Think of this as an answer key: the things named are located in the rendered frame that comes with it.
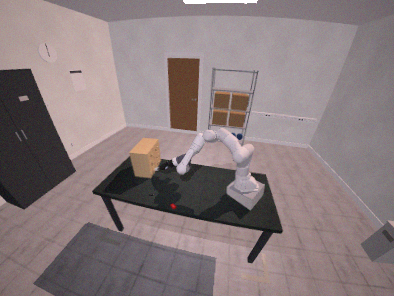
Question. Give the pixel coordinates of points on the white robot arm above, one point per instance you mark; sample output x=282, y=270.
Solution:
x=241, y=155

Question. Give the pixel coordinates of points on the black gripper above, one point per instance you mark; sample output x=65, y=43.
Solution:
x=165, y=165

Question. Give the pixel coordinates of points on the tan wooden chest of drawers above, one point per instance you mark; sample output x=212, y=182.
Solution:
x=139, y=157

